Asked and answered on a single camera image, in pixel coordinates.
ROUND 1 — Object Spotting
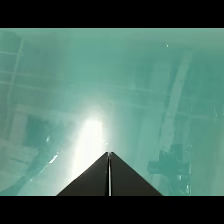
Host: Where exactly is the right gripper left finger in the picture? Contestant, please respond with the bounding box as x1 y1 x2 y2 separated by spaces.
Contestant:
56 151 110 197

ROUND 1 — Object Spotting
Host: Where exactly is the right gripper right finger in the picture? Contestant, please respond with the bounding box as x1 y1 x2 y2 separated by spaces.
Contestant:
109 151 164 197

